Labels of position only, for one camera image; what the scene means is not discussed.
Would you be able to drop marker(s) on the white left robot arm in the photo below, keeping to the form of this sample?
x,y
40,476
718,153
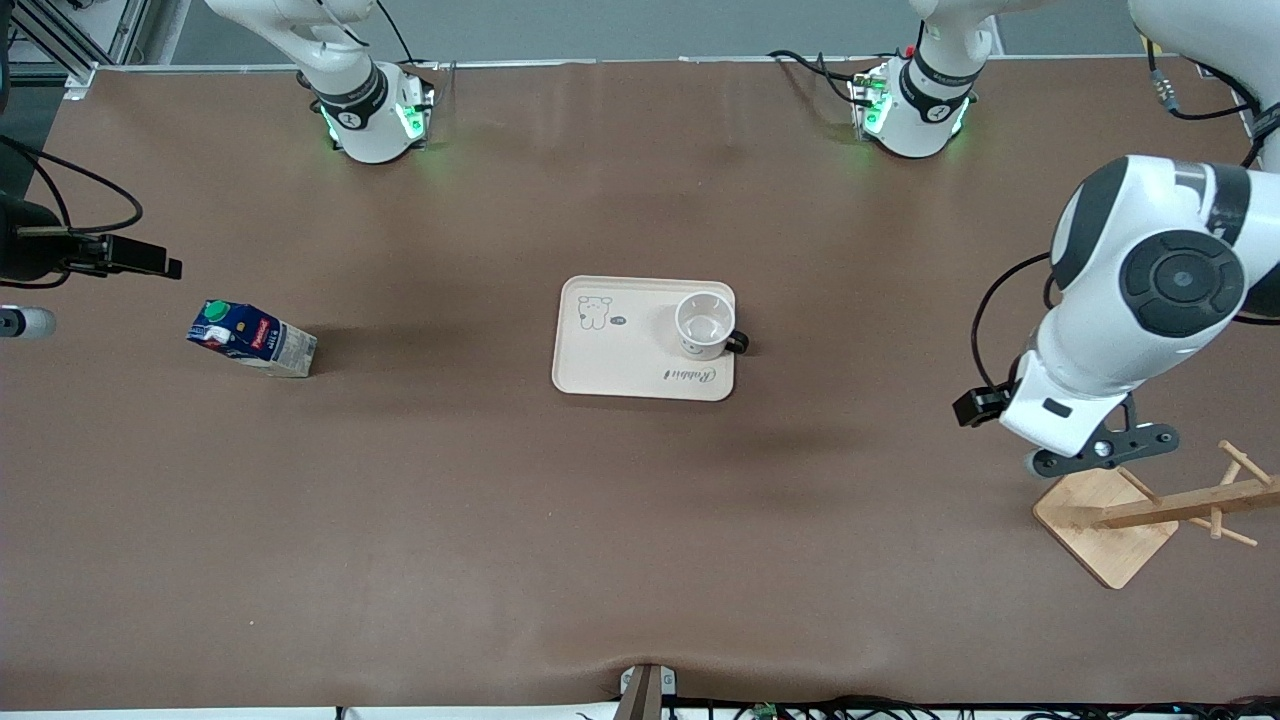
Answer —
x,y
1110,310

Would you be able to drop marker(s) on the wooden cup rack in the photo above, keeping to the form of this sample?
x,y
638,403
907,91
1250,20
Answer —
x,y
1100,535

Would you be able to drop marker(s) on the brown table mat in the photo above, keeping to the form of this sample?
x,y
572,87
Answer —
x,y
640,550

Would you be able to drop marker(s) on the beige rabbit print tray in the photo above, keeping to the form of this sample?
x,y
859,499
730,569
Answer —
x,y
620,360

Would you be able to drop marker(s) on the blue milk carton green cap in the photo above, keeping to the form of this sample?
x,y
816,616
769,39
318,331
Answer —
x,y
255,340

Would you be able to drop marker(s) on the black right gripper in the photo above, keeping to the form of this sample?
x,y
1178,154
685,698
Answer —
x,y
28,252

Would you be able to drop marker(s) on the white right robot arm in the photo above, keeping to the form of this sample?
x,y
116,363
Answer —
x,y
365,130

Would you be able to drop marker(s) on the brown post with grey clamp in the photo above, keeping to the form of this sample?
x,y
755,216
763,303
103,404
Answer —
x,y
640,695

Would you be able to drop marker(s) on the aluminium frame profile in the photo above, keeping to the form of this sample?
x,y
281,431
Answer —
x,y
125,30

